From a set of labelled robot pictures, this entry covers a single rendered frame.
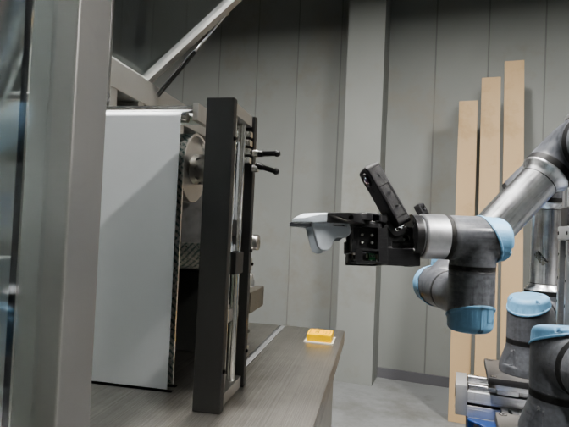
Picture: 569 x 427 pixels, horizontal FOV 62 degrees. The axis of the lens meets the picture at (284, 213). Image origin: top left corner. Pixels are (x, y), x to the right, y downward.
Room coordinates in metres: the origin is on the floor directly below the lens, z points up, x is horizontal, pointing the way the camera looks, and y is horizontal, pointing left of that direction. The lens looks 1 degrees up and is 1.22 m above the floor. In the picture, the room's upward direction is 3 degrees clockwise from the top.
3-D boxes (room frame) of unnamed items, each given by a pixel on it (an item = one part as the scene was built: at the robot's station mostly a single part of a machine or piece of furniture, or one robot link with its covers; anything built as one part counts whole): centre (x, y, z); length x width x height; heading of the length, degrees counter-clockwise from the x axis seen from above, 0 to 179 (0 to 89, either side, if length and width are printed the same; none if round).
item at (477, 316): (0.82, -0.32, 1.12); 0.11 x 0.08 x 0.11; 6
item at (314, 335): (1.37, -0.12, 0.91); 0.07 x 0.07 x 0.02; 79
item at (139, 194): (0.96, 0.36, 1.17); 0.34 x 0.05 x 0.54; 79
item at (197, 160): (1.00, 0.17, 1.33); 0.06 x 0.06 x 0.06; 79
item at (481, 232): (0.80, -0.32, 1.21); 0.11 x 0.08 x 0.09; 96
